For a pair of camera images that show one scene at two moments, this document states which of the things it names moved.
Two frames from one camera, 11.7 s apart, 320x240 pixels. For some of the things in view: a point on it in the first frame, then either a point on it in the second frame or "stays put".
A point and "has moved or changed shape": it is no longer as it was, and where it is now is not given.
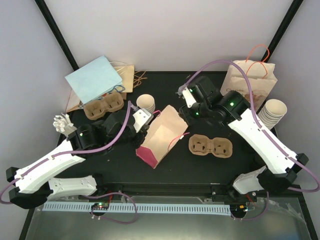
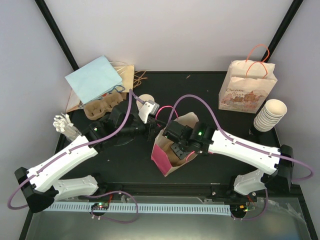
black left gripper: (137, 143) → (152, 128)
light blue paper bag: (94, 79) stays put
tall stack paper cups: (272, 111) stays put
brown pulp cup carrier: (200, 145) has moved or changed shape
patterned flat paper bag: (74, 103) stays put
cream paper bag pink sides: (165, 129) → (166, 159)
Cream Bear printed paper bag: (262, 76) stays put
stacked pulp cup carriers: (96, 109) stays put
